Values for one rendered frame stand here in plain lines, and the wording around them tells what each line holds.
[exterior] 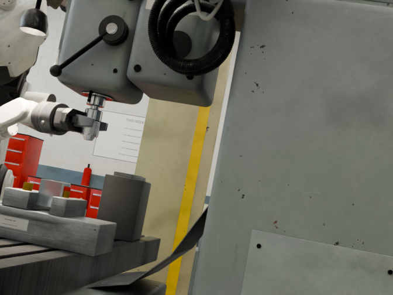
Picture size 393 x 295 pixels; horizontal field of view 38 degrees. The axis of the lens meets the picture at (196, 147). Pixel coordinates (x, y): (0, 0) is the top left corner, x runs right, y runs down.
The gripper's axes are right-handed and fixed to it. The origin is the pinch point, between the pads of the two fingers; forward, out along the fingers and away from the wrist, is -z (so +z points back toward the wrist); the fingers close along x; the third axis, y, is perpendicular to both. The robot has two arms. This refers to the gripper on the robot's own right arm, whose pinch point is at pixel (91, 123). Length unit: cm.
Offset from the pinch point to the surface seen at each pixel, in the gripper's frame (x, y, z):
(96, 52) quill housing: -8.8, -16.6, -4.7
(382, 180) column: 5, 3, -74
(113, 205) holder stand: 23.9, 20.9, 6.2
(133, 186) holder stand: 26.2, 14.0, 2.1
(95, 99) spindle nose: -1.9, -6.2, -1.3
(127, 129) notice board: 740, -85, 575
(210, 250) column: -7, 23, -45
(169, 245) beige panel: 158, 43, 67
